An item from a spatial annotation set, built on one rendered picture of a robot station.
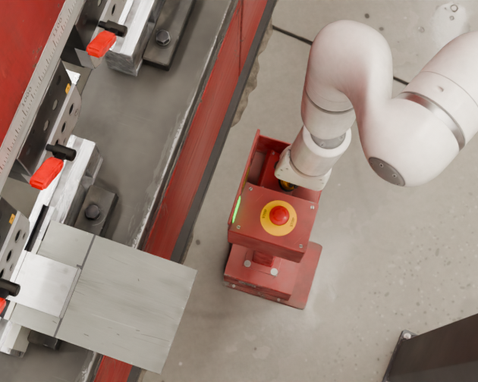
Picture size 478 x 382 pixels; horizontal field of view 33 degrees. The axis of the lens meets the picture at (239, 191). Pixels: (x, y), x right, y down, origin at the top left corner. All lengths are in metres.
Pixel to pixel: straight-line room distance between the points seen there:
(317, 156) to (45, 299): 0.51
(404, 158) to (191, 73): 0.73
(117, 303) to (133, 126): 0.37
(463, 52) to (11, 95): 0.53
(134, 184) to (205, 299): 0.89
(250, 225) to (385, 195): 0.93
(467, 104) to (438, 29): 1.73
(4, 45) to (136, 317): 0.58
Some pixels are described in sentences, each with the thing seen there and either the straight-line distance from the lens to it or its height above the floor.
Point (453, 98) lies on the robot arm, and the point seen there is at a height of 1.47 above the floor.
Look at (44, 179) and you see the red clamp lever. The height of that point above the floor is 1.31.
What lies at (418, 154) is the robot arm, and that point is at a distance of 0.94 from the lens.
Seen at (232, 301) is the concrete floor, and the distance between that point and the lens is 2.36.
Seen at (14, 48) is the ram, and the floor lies 1.49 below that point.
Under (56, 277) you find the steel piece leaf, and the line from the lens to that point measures 1.38.
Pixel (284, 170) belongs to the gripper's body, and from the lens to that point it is 1.54.
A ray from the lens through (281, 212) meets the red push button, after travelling 1.57.
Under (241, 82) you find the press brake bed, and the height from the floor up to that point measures 0.05.
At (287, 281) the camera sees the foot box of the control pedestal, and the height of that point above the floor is 0.12.
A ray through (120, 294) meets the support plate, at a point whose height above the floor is 1.00.
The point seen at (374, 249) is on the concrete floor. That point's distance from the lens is 2.42.
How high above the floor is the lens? 2.34
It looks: 75 degrees down
